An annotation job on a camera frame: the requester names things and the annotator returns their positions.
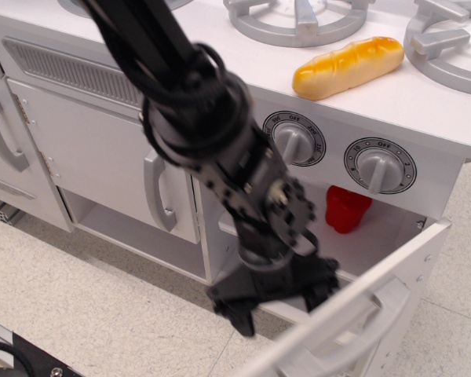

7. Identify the grey middle stove knob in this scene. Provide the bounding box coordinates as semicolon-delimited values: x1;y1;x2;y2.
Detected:
262;111;327;167

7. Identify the grey burner grate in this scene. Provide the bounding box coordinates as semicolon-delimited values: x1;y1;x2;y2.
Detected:
403;1;471;94
223;1;373;48

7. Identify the black braided cable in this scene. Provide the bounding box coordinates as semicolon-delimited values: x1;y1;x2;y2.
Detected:
0;338;28;377

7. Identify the grey right stove knob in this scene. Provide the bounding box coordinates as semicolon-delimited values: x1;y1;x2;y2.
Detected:
344;137;417;195

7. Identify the grey right burner grate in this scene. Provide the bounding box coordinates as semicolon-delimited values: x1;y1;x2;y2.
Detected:
403;1;471;94

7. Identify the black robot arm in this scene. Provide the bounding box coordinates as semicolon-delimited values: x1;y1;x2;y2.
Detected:
82;1;338;337

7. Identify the grey cupboard door handle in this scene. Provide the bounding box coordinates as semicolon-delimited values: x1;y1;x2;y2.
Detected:
143;150;177;232

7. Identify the white cupboard door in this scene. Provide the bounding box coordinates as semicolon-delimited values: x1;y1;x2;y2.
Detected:
9;79;199;243

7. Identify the aluminium frame rail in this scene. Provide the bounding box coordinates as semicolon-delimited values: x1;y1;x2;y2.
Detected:
0;200;25;226

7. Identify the grey left burner grate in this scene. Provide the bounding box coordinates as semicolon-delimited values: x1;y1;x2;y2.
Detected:
223;1;373;48

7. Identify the red toy pepper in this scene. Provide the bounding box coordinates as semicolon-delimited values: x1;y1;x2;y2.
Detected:
325;185;373;234

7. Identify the white toy oven door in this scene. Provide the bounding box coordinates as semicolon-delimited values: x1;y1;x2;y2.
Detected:
236;218;451;376

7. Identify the yellow toy bread loaf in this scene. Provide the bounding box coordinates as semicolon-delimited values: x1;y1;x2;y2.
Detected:
292;37;404;101

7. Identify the silver toy sink basin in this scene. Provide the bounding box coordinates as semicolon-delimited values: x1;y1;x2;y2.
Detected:
57;0;192;18

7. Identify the grey vent grille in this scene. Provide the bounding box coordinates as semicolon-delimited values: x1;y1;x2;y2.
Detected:
2;38;143;107

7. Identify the grey oven door handle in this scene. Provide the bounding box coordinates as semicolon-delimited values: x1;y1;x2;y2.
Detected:
303;278;411;374

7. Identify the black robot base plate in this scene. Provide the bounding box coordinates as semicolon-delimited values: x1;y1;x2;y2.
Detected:
13;333;82;377

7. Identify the grey stove knob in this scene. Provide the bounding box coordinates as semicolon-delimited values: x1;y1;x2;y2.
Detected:
262;111;327;167
344;137;417;195

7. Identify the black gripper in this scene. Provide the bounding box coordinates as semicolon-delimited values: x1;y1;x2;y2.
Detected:
207;254;340;338

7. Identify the white toy kitchen cabinet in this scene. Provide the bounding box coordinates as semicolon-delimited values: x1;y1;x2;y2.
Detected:
0;1;471;376

